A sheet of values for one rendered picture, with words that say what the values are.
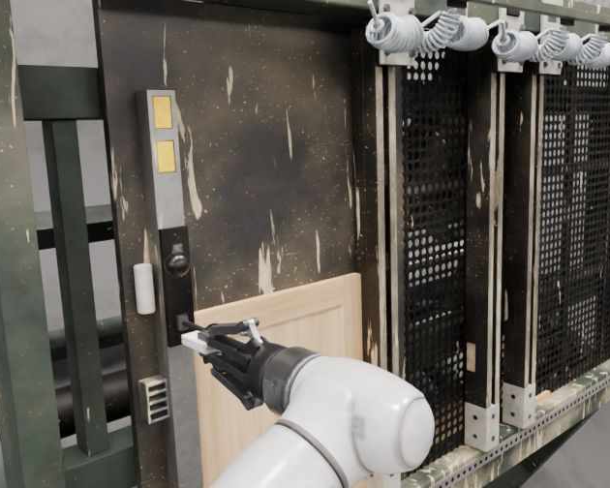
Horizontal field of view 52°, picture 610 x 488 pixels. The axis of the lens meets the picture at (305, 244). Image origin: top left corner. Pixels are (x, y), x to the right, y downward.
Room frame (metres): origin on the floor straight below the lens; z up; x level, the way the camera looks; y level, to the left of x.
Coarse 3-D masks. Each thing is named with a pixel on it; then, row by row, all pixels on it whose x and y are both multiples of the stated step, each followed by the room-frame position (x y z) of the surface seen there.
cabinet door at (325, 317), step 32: (320, 288) 1.02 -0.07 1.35; (352, 288) 1.09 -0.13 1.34; (224, 320) 0.83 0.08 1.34; (288, 320) 0.93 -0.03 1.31; (320, 320) 1.00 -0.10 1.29; (352, 320) 1.06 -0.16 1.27; (320, 352) 0.97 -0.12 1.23; (352, 352) 1.03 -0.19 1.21; (224, 416) 0.76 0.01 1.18; (256, 416) 0.80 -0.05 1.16; (224, 448) 0.73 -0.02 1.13
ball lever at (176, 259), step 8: (176, 248) 0.78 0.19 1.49; (168, 256) 0.70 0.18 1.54; (176, 256) 0.70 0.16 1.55; (184, 256) 0.70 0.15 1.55; (168, 264) 0.69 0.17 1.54; (176, 264) 0.69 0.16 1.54; (184, 264) 0.69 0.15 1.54; (168, 272) 0.68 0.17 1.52; (176, 272) 0.68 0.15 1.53; (184, 272) 0.69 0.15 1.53
